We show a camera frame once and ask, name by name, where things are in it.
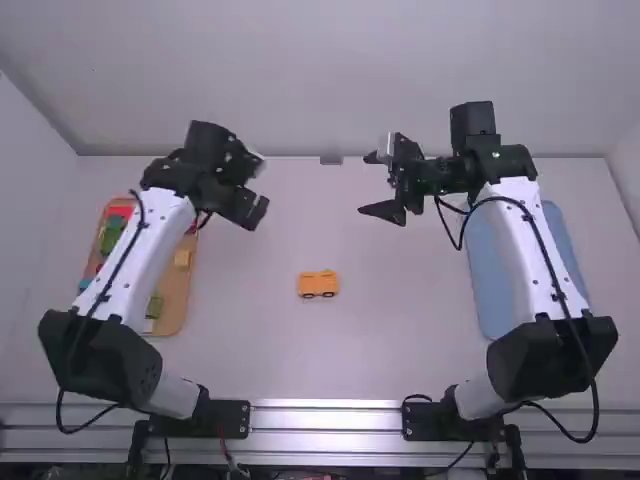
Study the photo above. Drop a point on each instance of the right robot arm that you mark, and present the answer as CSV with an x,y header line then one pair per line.
x,y
530,250

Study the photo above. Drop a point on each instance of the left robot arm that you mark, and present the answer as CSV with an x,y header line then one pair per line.
x,y
140,250

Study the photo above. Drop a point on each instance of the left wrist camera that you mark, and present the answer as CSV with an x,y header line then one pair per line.
x,y
258,163

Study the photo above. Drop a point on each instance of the green toy brick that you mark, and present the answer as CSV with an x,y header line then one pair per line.
x,y
155,306

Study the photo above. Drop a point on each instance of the red toy brick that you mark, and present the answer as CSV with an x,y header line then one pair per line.
x,y
121,206

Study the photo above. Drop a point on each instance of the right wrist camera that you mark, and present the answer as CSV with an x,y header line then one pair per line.
x,y
386,147

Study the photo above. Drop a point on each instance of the yellow toy brick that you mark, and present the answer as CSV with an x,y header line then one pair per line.
x,y
182,257

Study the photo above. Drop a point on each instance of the pile of toy bricks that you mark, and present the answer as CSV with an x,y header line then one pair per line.
x,y
113,236

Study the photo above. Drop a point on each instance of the white toy brick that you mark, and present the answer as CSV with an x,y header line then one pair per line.
x,y
151,326

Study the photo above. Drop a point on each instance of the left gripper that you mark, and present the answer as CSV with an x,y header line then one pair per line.
x,y
234,162

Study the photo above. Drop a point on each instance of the tan tray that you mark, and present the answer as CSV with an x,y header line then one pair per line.
x,y
175,300

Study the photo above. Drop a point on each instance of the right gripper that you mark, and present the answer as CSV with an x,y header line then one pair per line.
x,y
412,175

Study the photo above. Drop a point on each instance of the yellow toy car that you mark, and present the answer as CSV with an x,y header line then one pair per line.
x,y
315,282

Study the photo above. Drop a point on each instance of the silver rails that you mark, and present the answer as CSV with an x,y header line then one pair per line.
x,y
325,425

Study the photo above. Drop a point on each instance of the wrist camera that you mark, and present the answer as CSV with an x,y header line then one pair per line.
x,y
386,147
258,163

